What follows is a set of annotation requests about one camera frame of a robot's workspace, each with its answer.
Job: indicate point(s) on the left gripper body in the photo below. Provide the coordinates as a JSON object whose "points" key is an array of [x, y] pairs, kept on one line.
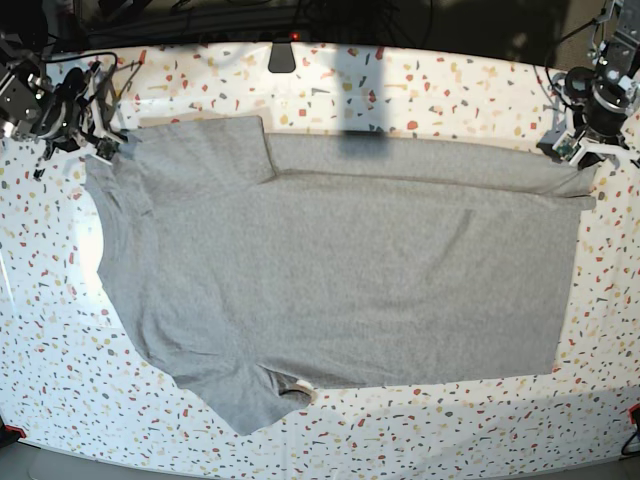
{"points": [[598, 110]]}

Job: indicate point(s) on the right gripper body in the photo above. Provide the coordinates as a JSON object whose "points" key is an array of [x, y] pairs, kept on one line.
{"points": [[75, 117]]}

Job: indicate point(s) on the grey T-shirt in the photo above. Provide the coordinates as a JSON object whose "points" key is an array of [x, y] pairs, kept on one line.
{"points": [[243, 263]]}

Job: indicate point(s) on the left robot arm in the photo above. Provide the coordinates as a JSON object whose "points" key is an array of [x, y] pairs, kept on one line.
{"points": [[614, 57]]}

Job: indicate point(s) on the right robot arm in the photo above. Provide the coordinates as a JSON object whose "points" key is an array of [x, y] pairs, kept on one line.
{"points": [[26, 88]]}

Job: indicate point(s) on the black table clamp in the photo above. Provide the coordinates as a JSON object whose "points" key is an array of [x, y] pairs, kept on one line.
{"points": [[281, 59]]}

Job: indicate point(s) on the red corner clamp right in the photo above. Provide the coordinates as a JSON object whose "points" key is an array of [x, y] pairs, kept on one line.
{"points": [[634, 416]]}

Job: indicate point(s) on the red corner clamp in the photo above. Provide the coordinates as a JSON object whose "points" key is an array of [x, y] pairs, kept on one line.
{"points": [[634, 416], [10, 435]]}

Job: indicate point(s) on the red corner clamp left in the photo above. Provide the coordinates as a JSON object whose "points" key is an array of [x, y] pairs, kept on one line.
{"points": [[10, 435]]}

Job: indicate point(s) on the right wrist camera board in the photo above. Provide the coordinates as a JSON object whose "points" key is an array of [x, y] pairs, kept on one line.
{"points": [[106, 149]]}

